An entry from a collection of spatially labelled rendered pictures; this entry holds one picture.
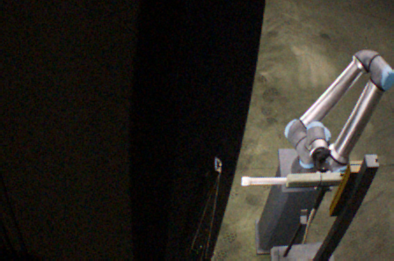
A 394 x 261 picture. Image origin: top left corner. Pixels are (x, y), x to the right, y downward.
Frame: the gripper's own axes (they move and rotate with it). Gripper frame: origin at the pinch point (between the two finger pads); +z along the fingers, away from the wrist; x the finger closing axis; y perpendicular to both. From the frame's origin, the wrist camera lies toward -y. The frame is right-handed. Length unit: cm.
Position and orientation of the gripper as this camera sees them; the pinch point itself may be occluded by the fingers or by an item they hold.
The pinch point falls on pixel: (324, 185)
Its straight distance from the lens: 245.3
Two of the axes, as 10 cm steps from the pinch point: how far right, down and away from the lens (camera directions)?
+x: -10.0, -0.5, -0.7
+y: -0.9, 7.3, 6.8
